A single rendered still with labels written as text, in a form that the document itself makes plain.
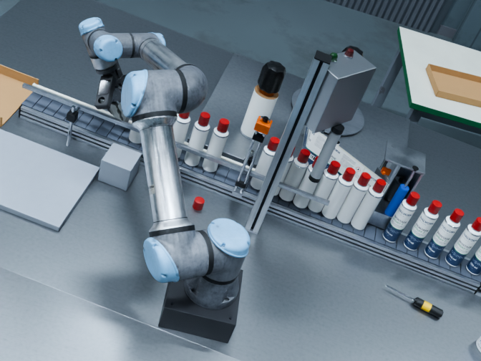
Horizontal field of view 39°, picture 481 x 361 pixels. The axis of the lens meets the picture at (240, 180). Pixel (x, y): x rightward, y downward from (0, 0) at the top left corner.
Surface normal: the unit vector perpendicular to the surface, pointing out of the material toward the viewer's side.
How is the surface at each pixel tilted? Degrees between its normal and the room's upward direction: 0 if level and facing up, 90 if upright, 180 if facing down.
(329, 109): 90
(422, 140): 0
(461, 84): 0
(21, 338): 0
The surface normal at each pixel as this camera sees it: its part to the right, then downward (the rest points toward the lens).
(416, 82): 0.27, -0.72
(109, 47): 0.47, 0.40
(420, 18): -0.10, 0.64
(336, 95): 0.62, 0.64
